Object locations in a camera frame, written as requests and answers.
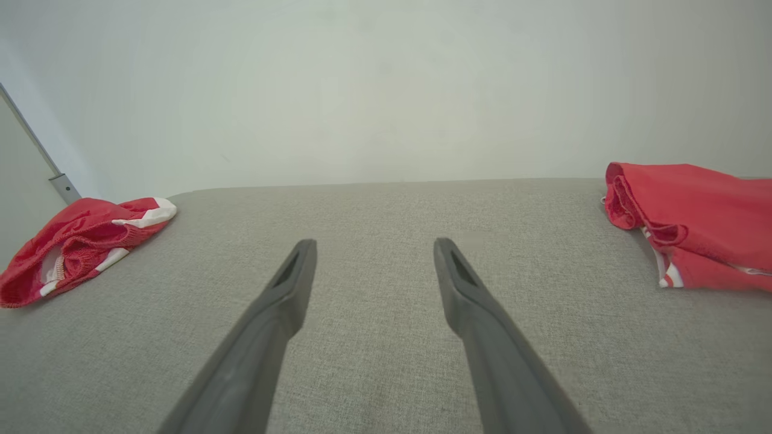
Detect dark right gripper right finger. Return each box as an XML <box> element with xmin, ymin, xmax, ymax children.
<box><xmin>433</xmin><ymin>237</ymin><xmax>595</xmax><ymax>434</ymax></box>

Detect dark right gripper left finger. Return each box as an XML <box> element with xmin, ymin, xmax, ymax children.
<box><xmin>158</xmin><ymin>239</ymin><xmax>318</xmax><ymax>434</ymax></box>

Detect red shorts white trim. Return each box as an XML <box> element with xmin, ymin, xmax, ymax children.
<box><xmin>0</xmin><ymin>197</ymin><xmax>178</xmax><ymax>309</ymax></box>

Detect red basketball jersey white sleeves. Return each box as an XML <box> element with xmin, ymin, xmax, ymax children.
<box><xmin>601</xmin><ymin>162</ymin><xmax>772</xmax><ymax>294</ymax></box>

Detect grey metal rail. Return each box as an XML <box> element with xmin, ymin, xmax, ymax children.
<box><xmin>0</xmin><ymin>83</ymin><xmax>82</xmax><ymax>204</ymax></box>

